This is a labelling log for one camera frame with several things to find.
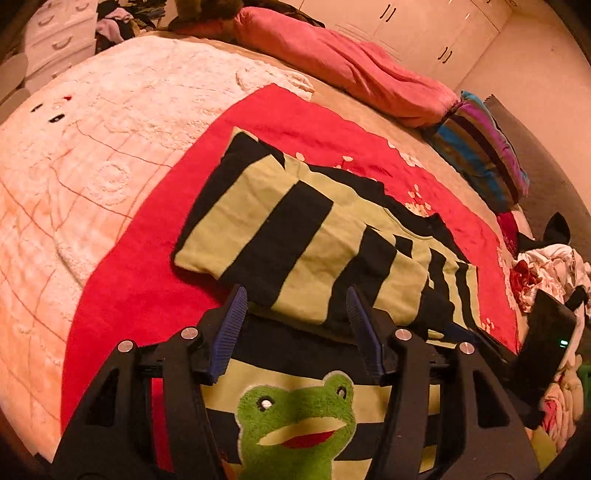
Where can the dark clothes pile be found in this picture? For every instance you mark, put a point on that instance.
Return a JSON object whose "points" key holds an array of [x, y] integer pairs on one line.
{"points": [[118, 21]]}

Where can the green black striped frog sweater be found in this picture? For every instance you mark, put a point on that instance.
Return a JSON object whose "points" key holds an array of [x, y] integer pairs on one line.
{"points": [[297, 236]]}

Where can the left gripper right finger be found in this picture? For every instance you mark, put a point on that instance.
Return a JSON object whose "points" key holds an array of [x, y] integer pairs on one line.
{"points": [[480, 436]]}

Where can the multicolour striped pillow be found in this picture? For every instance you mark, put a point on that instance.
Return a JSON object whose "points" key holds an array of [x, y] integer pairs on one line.
{"points": [[470, 139]]}

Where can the pink duvet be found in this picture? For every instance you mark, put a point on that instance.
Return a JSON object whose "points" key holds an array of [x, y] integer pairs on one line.
{"points": [[362, 69]]}

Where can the grey quilted headboard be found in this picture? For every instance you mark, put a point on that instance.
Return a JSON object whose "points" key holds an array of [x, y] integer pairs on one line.
{"points": [[550, 189]]}

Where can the red floral blanket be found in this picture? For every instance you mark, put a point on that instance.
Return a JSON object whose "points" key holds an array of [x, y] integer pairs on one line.
{"points": [[135, 292]]}

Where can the white wardrobe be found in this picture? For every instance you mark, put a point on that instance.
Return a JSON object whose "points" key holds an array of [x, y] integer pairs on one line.
{"points": [[441, 39]]}

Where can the white red clothes pile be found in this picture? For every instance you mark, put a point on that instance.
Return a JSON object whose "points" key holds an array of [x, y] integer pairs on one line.
{"points": [[550, 265]]}

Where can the white drawer chest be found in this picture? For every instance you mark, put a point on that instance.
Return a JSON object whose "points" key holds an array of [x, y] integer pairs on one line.
{"points": [[58, 36]]}

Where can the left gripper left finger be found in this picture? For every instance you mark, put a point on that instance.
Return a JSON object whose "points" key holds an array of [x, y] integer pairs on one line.
{"points": [[109, 435]]}

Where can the brown furry coat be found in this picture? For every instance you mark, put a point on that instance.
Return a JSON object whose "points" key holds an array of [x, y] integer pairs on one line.
{"points": [[193, 12]]}

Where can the white peach fluffy blanket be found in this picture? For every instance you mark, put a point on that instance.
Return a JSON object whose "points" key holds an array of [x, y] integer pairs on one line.
{"points": [[78, 158]]}

